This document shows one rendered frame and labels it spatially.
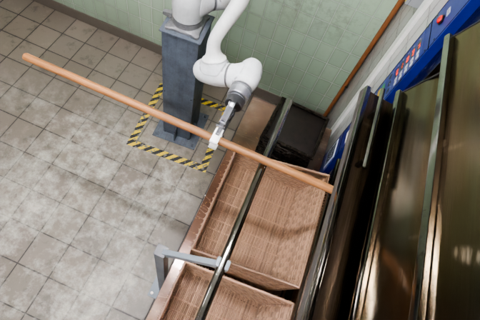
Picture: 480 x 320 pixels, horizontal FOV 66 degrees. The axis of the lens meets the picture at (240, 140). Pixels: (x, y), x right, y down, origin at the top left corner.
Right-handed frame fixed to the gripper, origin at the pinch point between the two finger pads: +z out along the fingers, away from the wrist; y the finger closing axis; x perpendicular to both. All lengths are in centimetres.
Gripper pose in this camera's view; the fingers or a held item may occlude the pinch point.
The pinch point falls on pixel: (216, 138)
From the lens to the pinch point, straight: 136.9
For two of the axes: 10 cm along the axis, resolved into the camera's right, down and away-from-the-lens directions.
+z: -3.7, 7.8, -5.1
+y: -1.7, 4.9, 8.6
